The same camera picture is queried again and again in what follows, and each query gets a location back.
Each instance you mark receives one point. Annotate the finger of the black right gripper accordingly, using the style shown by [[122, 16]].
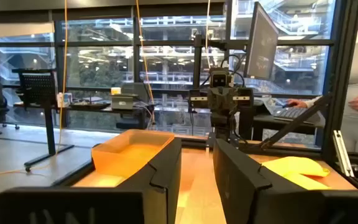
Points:
[[244, 99], [197, 99]]

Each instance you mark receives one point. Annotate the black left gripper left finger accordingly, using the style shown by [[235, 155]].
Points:
[[154, 186]]

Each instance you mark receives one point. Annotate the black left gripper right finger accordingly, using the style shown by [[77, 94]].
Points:
[[244, 193]]

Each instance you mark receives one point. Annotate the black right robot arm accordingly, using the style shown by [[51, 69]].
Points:
[[221, 124]]

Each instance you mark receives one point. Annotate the translucent orange plastic basket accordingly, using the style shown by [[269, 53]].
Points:
[[126, 149]]

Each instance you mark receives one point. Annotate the yellow microfiber towel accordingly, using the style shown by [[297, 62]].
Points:
[[294, 166]]

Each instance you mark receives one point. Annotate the black computer desk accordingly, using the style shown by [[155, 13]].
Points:
[[269, 121]]

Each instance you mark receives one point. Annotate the black computer keyboard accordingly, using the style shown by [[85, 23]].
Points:
[[287, 114]]

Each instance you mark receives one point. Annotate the black computer monitor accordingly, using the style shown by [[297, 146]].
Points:
[[261, 46]]

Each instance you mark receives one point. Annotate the black diagonal brace bar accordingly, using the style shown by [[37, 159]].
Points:
[[297, 121]]

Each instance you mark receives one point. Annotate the grey electronic device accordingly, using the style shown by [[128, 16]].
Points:
[[123, 102]]

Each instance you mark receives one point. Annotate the small pale yellow box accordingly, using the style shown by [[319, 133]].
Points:
[[116, 91]]

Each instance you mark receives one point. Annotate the flat black desk device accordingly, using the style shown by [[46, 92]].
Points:
[[89, 106]]

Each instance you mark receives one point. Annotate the small white boxes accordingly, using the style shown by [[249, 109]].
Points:
[[64, 100]]

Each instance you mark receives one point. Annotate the black perforated panel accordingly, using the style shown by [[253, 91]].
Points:
[[39, 87]]

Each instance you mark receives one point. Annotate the white window blind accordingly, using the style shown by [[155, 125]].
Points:
[[17, 30]]

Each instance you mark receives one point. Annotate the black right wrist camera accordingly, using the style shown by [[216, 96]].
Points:
[[220, 77]]

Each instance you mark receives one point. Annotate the silver metal bracket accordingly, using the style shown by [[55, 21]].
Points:
[[343, 152]]

